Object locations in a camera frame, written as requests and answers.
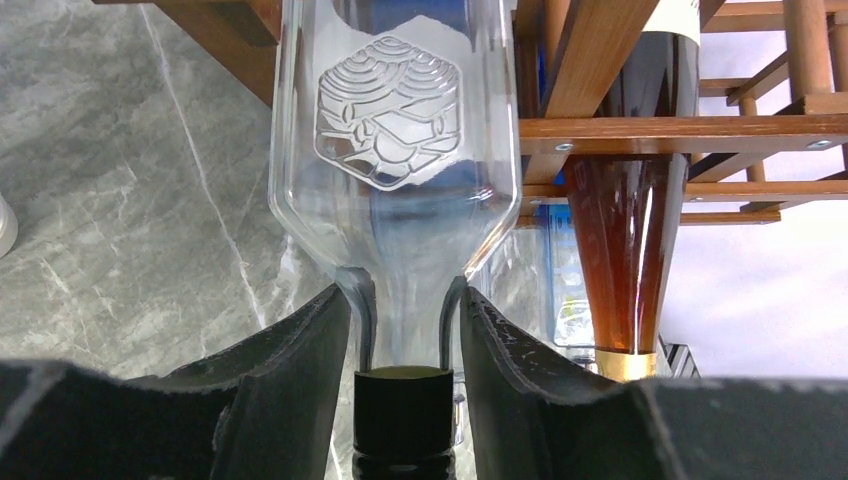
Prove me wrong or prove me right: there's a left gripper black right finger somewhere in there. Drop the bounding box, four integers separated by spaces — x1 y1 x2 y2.
460 288 847 479

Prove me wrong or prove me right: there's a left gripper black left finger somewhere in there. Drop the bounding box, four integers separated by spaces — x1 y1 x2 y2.
1 286 350 479

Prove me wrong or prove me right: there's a dark bottle gold cap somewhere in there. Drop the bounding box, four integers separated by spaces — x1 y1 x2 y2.
565 0 701 382

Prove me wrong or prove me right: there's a small dark capped bottle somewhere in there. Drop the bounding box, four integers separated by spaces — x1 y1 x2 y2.
269 1 521 479

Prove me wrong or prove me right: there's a blue labelled clear bottle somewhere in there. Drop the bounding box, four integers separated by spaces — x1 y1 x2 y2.
473 202 595 370

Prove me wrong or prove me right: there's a brown wooden wine rack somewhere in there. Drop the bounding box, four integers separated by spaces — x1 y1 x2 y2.
92 1 847 225

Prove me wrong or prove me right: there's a white pvc pipe frame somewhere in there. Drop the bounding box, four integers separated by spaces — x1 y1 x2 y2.
0 196 19 257

